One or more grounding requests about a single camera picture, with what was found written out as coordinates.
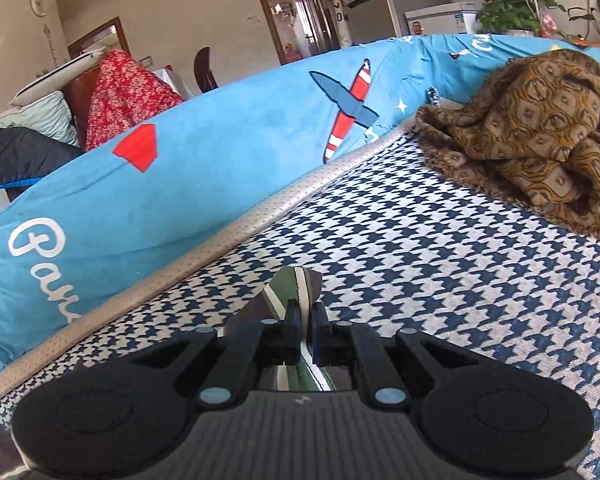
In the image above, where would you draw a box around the brown wooden chair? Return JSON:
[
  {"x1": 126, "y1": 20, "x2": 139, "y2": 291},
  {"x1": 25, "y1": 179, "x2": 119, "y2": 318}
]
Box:
[{"x1": 62, "y1": 67, "x2": 103, "y2": 151}]

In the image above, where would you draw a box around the brown patterned cloth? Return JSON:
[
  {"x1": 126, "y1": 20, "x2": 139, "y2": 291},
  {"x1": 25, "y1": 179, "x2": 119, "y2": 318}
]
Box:
[{"x1": 414, "y1": 49, "x2": 600, "y2": 241}]

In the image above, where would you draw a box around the green brown striped t-shirt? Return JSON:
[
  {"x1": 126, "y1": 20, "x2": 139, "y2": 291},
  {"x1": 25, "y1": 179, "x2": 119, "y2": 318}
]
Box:
[{"x1": 0, "y1": 267, "x2": 353, "y2": 480}]

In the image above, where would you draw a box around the blue printed sofa cover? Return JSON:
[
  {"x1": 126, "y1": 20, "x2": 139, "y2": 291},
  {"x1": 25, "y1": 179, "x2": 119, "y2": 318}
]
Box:
[{"x1": 0, "y1": 32, "x2": 600, "y2": 396}]

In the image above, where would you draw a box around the red floral cloth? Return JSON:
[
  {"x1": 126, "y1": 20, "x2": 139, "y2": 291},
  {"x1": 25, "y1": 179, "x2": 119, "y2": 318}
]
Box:
[{"x1": 85, "y1": 50, "x2": 186, "y2": 153}]

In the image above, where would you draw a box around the houndstooth sofa mat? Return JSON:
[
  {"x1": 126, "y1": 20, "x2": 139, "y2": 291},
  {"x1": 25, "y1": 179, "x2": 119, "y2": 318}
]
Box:
[{"x1": 0, "y1": 127, "x2": 600, "y2": 480}]

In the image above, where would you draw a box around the dark navy jacket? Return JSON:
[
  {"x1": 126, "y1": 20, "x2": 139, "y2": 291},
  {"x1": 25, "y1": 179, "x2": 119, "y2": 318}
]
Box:
[{"x1": 0, "y1": 127, "x2": 83, "y2": 193}]

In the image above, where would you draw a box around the wooden door frame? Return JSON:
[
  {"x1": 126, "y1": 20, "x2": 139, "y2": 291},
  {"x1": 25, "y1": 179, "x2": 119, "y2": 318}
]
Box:
[
  {"x1": 249, "y1": 0, "x2": 341, "y2": 66},
  {"x1": 67, "y1": 16, "x2": 131, "y2": 61}
]

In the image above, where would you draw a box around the black chair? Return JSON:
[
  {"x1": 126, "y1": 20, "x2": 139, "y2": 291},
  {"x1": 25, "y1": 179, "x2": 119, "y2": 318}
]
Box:
[{"x1": 194, "y1": 46, "x2": 218, "y2": 95}]

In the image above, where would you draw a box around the light green pillow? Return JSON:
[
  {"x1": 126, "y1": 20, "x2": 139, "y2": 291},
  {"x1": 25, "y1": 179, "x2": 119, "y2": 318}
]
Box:
[{"x1": 0, "y1": 91, "x2": 81, "y2": 148}]

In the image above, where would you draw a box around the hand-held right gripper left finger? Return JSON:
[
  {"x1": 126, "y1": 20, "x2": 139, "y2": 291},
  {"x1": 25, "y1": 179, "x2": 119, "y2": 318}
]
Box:
[{"x1": 127, "y1": 302, "x2": 301, "y2": 408}]

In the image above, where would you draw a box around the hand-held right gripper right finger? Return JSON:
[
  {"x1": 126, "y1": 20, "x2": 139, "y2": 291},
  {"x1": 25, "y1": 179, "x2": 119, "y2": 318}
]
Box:
[{"x1": 312, "y1": 302, "x2": 486, "y2": 408}]

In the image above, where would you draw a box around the white chest freezer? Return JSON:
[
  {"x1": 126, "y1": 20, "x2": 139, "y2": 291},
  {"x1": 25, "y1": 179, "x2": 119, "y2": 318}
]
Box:
[{"x1": 405, "y1": 1, "x2": 481, "y2": 38}]

